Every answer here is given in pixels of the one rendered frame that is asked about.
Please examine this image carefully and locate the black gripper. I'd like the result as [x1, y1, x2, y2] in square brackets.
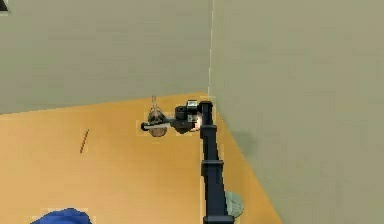
[140, 105, 198, 135]

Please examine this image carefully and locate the grey plate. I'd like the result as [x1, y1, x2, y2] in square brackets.
[225, 191, 245, 218]

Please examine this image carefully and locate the thin red stick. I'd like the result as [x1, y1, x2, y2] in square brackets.
[79, 128, 90, 155]

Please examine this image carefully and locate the blue cloth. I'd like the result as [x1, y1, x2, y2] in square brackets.
[29, 207, 93, 224]

